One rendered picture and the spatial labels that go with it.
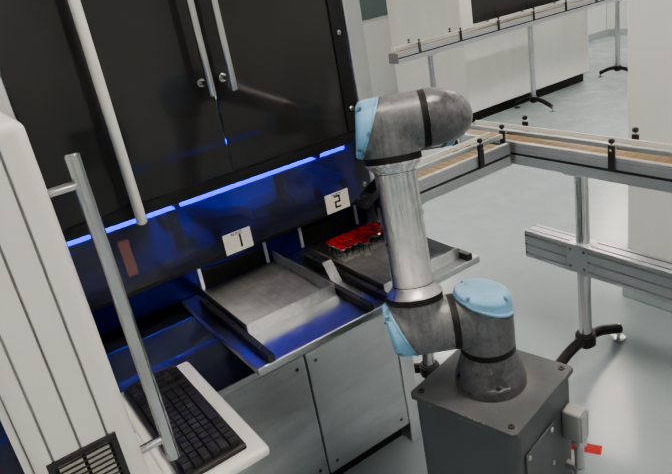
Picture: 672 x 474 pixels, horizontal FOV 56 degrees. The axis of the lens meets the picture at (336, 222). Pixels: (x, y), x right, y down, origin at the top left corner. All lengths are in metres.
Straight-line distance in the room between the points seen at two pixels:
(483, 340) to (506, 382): 0.11
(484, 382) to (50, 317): 0.84
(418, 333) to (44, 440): 0.70
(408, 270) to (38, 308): 0.67
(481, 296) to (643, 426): 1.38
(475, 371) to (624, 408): 1.34
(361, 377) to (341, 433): 0.20
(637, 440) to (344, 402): 1.03
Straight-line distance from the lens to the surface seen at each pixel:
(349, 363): 2.16
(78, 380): 1.15
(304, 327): 1.57
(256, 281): 1.85
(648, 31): 2.89
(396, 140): 1.23
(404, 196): 1.25
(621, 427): 2.58
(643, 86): 2.94
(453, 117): 1.25
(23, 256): 1.06
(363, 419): 2.30
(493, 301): 1.30
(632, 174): 2.31
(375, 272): 1.76
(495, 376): 1.39
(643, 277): 2.47
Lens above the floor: 1.67
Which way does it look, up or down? 22 degrees down
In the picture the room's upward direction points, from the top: 11 degrees counter-clockwise
